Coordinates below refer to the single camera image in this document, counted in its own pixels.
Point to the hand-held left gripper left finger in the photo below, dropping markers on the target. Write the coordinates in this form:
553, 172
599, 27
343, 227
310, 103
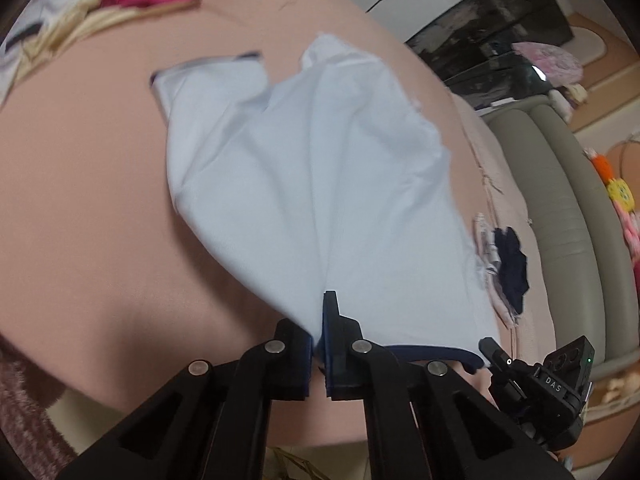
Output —
300, 362

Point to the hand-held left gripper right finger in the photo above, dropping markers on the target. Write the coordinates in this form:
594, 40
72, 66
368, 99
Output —
330, 340

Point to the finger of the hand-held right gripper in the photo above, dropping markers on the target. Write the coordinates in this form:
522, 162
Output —
492, 352

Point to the light blue shirt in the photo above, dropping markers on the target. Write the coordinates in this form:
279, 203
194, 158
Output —
310, 185

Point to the navy folded garment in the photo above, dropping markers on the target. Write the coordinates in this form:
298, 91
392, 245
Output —
512, 270

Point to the white printed folded garment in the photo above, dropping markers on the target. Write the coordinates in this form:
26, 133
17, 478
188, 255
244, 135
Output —
482, 245

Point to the grey padded headboard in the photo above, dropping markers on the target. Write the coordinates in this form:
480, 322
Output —
560, 200

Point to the pink plush toy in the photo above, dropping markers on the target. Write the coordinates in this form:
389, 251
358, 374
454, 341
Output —
630, 230

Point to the yellow plush toy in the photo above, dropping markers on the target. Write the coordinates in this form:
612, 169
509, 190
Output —
619, 191

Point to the orange plush toy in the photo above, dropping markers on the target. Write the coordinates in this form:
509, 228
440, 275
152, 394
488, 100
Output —
600, 162

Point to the small cream plush toy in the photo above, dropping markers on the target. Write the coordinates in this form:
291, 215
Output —
567, 96

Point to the pink fleece blanket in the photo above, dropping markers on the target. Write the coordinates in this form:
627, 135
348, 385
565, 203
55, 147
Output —
25, 410

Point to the bed with pink sheet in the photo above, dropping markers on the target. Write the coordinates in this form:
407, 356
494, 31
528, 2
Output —
75, 185

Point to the pink floral cloth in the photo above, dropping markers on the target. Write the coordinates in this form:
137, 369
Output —
547, 60

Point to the dark glossy cabinet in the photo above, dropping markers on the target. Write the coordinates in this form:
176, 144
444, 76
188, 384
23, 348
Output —
500, 20

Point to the cream garment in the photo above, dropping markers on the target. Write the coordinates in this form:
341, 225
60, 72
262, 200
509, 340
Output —
85, 27

